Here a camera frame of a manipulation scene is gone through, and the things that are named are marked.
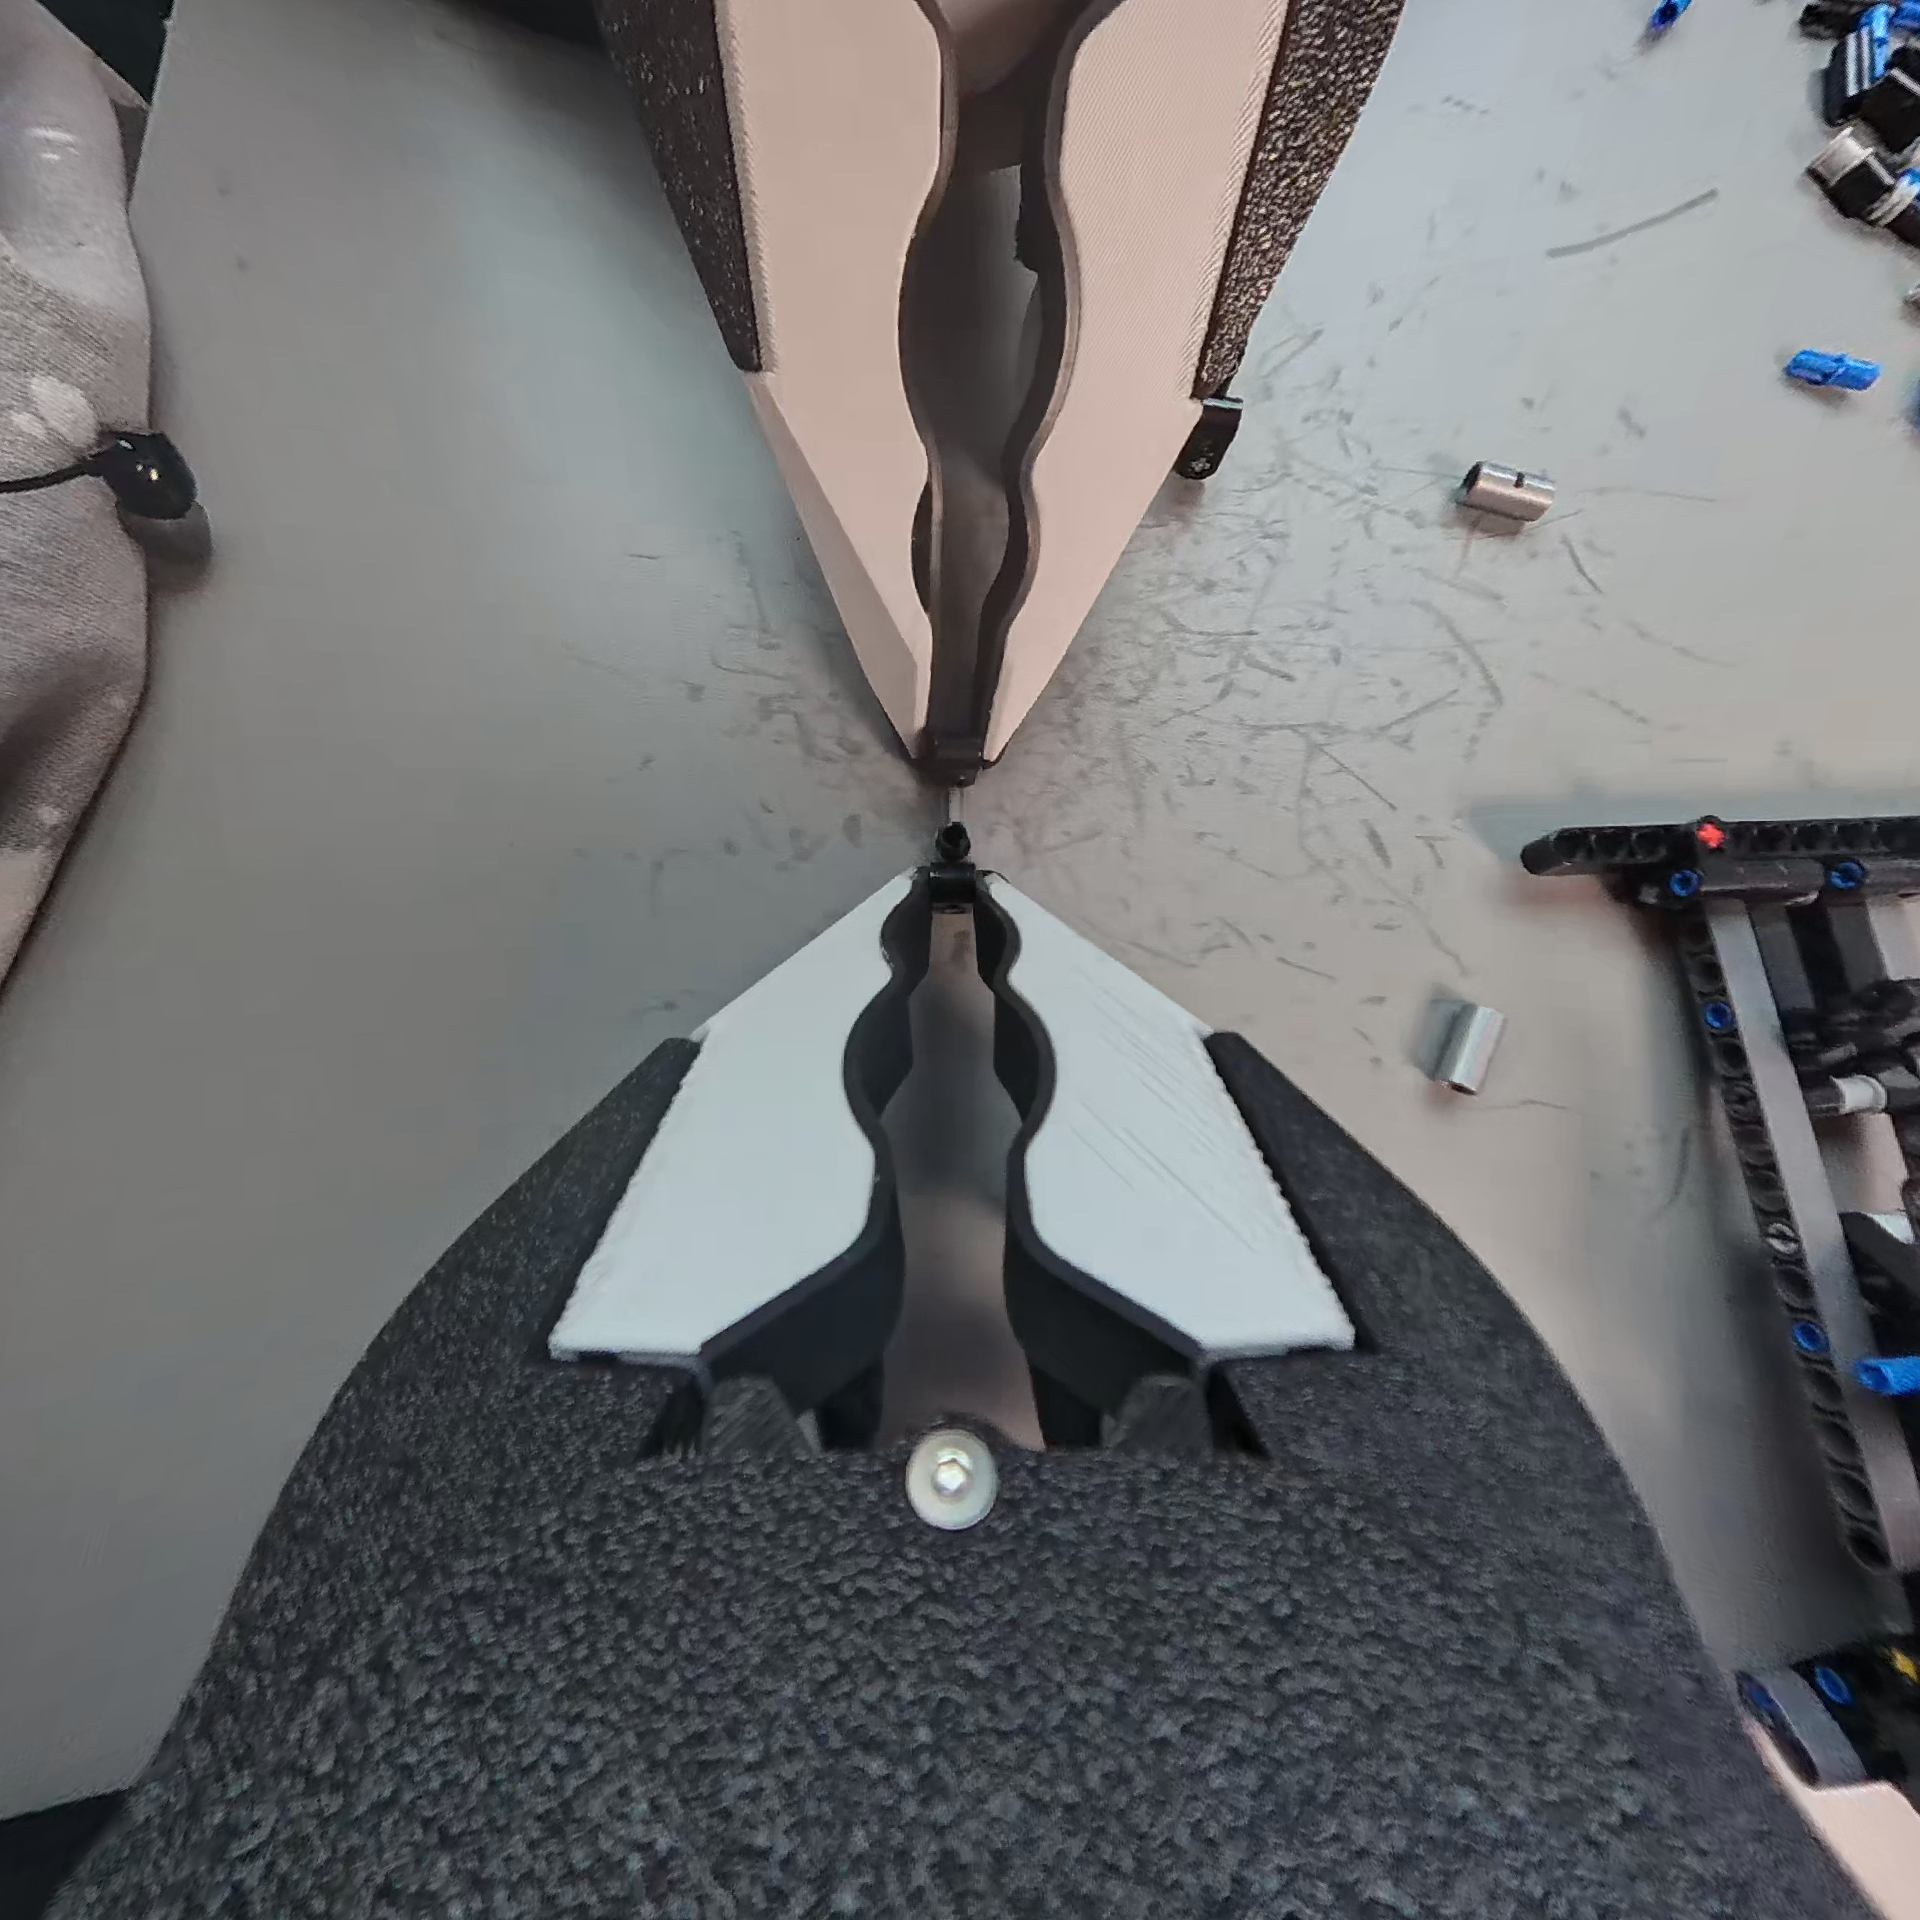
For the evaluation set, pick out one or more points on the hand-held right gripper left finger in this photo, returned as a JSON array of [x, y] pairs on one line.
[[705, 1200]]

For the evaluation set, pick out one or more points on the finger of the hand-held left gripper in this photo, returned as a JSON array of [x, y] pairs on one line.
[[1156, 224], [827, 301]]

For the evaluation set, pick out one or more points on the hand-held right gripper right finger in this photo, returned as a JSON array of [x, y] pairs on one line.
[[1201, 1200]]

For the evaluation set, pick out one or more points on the light grey tube piece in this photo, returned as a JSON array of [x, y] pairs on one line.
[[1500, 488], [1463, 1044]]

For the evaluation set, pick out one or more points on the grey black toy chassis model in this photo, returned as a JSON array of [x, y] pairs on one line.
[[1590, 852]]

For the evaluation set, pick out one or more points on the pile of blue black pins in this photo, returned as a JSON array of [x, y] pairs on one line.
[[1830, 371]]

